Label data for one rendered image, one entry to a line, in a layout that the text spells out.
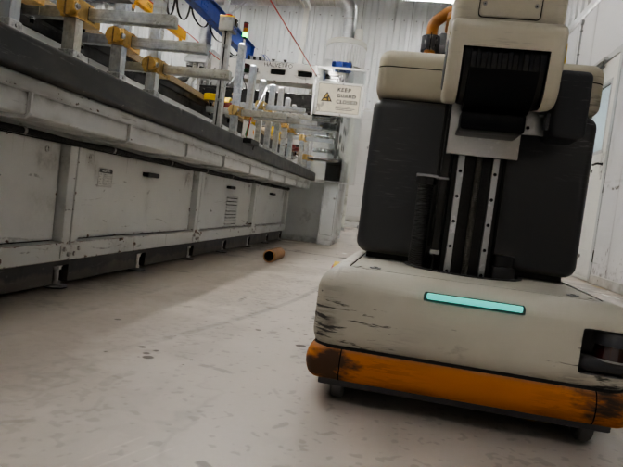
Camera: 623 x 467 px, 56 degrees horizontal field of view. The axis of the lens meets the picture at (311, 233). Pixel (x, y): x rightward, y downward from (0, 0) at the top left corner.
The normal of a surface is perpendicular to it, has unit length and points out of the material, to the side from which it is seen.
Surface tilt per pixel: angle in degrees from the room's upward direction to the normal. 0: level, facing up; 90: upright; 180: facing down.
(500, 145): 90
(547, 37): 98
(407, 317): 90
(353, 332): 90
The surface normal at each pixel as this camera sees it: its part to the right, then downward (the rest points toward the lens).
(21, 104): 0.98, 0.13
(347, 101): -0.15, 0.04
